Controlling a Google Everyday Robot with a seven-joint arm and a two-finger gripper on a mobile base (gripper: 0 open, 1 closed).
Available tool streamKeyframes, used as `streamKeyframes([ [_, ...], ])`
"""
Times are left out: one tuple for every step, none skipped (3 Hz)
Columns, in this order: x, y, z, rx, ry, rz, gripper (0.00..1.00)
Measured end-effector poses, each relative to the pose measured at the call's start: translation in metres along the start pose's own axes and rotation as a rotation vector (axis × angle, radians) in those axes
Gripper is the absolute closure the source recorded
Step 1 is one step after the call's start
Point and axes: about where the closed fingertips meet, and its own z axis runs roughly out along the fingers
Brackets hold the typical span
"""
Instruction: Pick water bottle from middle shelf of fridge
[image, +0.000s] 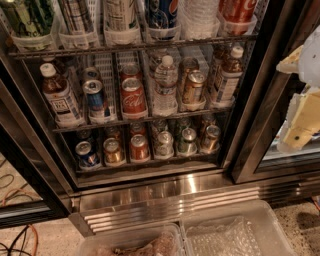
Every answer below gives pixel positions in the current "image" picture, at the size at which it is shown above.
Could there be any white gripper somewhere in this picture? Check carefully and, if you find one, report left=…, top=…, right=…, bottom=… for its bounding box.
left=276, top=25, right=320, bottom=153

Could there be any clear water bottle front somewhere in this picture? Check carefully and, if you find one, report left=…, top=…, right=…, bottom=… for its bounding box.
left=153, top=55, right=178, bottom=116

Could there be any brown tea bottle right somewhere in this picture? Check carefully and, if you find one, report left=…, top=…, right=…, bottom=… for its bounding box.
left=212, top=44, right=244, bottom=106

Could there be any brown tea bottle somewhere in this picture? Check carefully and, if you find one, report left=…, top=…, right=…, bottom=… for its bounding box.
left=212, top=44, right=244, bottom=106
left=40, top=63, right=84, bottom=128

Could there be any coca-cola bottle top shelf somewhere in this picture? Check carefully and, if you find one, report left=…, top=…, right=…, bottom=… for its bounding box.
left=218, top=0, right=257, bottom=36

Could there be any gold can front middle shelf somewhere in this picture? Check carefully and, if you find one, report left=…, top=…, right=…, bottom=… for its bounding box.
left=182, top=70, right=206, bottom=111

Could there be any gold can shelf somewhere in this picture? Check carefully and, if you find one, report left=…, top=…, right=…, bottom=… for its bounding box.
left=179, top=57, right=199, bottom=93
left=182, top=70, right=206, bottom=111

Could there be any gold can rear middle shelf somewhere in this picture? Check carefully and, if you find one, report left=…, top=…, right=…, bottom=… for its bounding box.
left=179, top=57, right=199, bottom=93

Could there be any clear water bottle top shelf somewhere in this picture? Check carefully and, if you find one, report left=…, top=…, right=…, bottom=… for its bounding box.
left=178, top=0, right=220, bottom=40

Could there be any green can bottom shelf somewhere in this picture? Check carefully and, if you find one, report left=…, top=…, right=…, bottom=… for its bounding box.
left=177, top=128, right=197, bottom=156

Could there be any silver can bottom shelf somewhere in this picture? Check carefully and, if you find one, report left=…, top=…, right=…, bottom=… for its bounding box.
left=154, top=131, right=174, bottom=159

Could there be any clear water bottle rear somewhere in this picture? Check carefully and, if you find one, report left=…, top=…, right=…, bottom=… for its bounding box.
left=147, top=48, right=168, bottom=76

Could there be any pepsi bottle top shelf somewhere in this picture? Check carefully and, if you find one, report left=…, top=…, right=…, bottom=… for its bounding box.
left=145, top=0, right=180, bottom=41

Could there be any red can bottom shelf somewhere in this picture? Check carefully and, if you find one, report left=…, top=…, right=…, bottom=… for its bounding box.
left=130, top=134, right=150, bottom=162

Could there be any white label bottle top shelf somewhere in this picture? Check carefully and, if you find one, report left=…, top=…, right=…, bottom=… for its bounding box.
left=103, top=0, right=140, bottom=45

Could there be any blue pepsi can middle shelf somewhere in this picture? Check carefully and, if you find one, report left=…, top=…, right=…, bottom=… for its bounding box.
left=82, top=80, right=111, bottom=124

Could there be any blue pepsi can shelf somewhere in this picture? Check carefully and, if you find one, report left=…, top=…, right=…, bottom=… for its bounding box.
left=75, top=141, right=101, bottom=170
left=82, top=80, right=111, bottom=124

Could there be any blue pepsi can bottom shelf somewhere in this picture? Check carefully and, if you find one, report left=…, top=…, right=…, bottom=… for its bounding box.
left=75, top=141, right=101, bottom=170

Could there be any steel fridge bottom grille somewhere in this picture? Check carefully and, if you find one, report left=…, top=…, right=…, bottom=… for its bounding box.
left=69, top=171, right=320, bottom=237

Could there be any brown tea bottle left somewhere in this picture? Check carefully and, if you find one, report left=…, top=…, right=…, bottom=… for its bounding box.
left=40, top=63, right=84, bottom=128

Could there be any striped can top shelf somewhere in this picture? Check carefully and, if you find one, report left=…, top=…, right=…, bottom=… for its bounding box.
left=58, top=0, right=100, bottom=50

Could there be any green bottle top shelf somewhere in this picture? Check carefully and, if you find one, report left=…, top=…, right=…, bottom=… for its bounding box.
left=0, top=0, right=54, bottom=51

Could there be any left fridge glass door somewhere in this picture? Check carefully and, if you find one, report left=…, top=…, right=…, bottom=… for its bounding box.
left=0, top=47, right=72, bottom=228

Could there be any gold can bottom right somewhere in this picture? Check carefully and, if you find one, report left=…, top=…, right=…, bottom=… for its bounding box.
left=200, top=125, right=221, bottom=152

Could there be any gold can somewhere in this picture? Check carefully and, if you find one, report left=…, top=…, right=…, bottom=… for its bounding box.
left=103, top=138, right=125, bottom=166
left=200, top=125, right=221, bottom=152

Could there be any clear plastic bin right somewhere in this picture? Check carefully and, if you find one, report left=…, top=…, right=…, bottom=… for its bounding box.
left=180, top=200, right=297, bottom=256

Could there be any clear plastic bin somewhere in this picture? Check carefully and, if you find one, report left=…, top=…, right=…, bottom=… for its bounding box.
left=76, top=223, right=186, bottom=256
left=180, top=200, right=297, bottom=256

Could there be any bubble wrap sheet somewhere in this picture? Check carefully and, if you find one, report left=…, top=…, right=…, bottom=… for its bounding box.
left=186, top=216, right=262, bottom=256

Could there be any red coca-cola can front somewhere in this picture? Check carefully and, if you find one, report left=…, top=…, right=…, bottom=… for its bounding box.
left=120, top=78, right=148, bottom=120

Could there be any red coca-cola can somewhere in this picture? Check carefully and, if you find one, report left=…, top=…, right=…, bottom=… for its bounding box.
left=120, top=78, right=148, bottom=120
left=120, top=63, right=142, bottom=81

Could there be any red coca-cola can rear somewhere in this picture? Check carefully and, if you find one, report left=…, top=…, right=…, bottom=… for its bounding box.
left=120, top=63, right=142, bottom=81

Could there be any gold can bottom left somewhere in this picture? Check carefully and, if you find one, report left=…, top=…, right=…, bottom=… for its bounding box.
left=103, top=138, right=125, bottom=166

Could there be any clear plastic bin left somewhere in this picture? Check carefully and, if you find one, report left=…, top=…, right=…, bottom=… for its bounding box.
left=76, top=223, right=186, bottom=256

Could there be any silver can behind pepsi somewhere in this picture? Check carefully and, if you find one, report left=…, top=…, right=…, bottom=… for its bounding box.
left=82, top=66, right=102, bottom=82

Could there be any middle wire shelf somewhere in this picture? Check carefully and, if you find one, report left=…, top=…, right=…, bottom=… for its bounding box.
left=52, top=106, right=233, bottom=133

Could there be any wire shelf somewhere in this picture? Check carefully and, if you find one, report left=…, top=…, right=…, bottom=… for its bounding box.
left=7, top=34, right=258, bottom=59
left=52, top=106, right=233, bottom=133

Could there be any right fridge door frame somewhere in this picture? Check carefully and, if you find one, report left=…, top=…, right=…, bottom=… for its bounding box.
left=222, top=0, right=320, bottom=183

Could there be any top wire shelf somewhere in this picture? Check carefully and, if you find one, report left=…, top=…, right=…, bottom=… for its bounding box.
left=7, top=34, right=258, bottom=59

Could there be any orange cable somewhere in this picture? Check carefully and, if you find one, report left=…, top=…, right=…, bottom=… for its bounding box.
left=0, top=188, right=40, bottom=256

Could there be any black cable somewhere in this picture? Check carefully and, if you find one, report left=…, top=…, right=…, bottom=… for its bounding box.
left=0, top=158, right=31, bottom=256

